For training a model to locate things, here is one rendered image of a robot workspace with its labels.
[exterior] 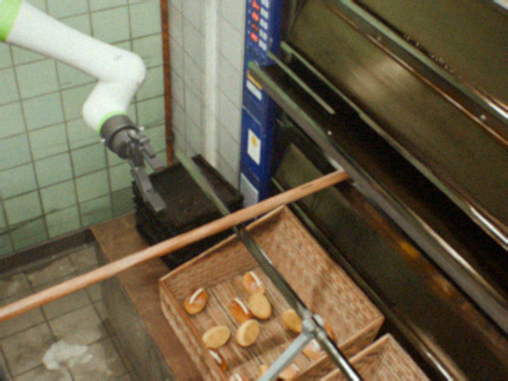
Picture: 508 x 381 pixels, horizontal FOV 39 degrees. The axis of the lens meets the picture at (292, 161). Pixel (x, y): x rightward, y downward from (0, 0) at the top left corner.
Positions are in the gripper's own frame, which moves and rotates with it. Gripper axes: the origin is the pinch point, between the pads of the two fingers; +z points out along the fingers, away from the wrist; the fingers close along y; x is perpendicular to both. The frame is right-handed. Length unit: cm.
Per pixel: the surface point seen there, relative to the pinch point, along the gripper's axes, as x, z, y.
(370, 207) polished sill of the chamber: -55, 18, 17
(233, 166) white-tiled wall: -56, -59, 60
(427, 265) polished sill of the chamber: -54, 42, 17
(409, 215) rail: -40, 44, -9
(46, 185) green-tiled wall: 1, -118, 92
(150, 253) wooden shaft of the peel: 6.4, 7.3, 13.5
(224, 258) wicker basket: -31, -21, 63
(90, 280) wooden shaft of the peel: 21.9, 7.9, 14.0
